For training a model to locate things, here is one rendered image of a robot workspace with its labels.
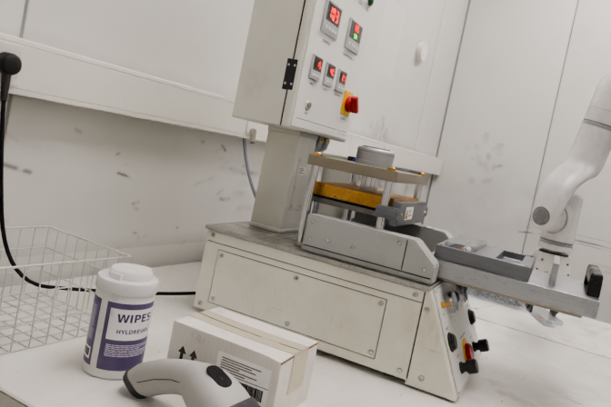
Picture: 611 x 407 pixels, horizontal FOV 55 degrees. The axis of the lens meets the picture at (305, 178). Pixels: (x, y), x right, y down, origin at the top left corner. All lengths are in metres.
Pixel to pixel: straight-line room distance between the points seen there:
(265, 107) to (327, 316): 0.41
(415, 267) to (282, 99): 0.40
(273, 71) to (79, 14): 0.40
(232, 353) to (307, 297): 0.31
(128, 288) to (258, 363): 0.21
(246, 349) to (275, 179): 0.52
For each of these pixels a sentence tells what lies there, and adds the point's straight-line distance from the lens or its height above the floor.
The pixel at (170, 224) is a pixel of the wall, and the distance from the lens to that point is 1.59.
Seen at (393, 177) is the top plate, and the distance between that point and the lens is 1.08.
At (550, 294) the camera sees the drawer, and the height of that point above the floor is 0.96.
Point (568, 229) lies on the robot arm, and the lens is 1.69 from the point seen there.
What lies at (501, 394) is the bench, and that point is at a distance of 1.20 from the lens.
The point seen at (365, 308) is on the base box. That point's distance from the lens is 1.08.
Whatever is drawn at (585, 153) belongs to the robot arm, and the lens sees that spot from 1.67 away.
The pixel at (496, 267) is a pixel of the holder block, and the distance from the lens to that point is 1.09.
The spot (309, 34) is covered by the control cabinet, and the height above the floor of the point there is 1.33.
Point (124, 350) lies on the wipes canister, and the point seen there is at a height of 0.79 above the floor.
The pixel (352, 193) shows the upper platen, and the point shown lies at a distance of 1.14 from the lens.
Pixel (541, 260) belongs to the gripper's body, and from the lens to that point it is 1.70.
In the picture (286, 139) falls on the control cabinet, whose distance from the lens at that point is 1.26.
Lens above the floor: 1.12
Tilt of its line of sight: 3 degrees down
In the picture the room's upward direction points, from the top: 11 degrees clockwise
